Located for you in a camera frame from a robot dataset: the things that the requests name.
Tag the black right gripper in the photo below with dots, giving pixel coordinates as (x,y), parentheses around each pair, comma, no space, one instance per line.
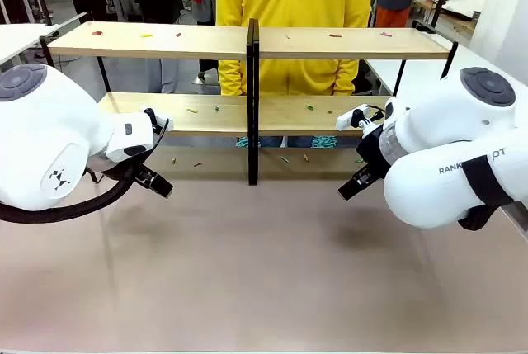
(373,147)

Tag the teal microfiber duster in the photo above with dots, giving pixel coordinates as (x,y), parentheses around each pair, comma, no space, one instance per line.
(323,141)
(247,142)

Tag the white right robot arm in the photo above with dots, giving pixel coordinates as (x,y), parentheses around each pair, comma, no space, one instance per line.
(449,143)

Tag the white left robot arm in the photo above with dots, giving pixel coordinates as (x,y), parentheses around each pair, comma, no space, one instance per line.
(45,131)

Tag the pink scrap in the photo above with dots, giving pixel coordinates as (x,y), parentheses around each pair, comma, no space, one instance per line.
(386,34)

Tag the white side table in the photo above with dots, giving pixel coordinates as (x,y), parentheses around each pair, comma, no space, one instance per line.
(470,61)
(18,40)

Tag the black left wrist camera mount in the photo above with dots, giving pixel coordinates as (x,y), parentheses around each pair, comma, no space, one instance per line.
(153,119)

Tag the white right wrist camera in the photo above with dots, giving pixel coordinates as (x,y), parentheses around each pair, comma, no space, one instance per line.
(348,118)

